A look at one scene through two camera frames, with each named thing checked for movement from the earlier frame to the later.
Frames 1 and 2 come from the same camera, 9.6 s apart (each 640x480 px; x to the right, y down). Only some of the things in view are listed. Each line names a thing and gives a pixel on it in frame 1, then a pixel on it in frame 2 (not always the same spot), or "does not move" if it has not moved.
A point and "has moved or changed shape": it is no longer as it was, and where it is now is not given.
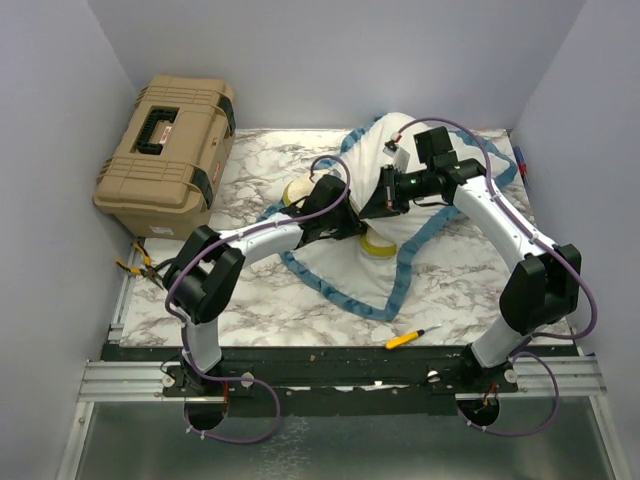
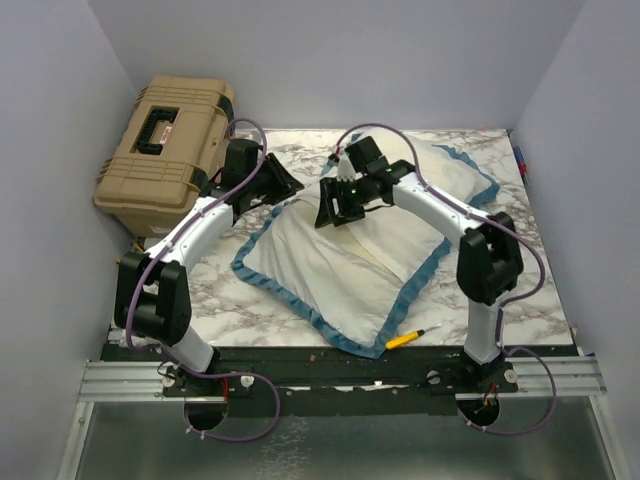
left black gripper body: x=340 y=223 → x=250 y=187
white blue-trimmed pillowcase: x=326 y=212 has moved or changed shape
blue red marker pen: x=522 y=165 does not move
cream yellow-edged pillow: x=375 y=241 → x=343 y=237
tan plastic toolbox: x=160 y=173 does not move
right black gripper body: x=400 y=188 → x=351 y=196
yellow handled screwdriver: x=399 y=340 does not move
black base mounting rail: x=338 y=380 does not move
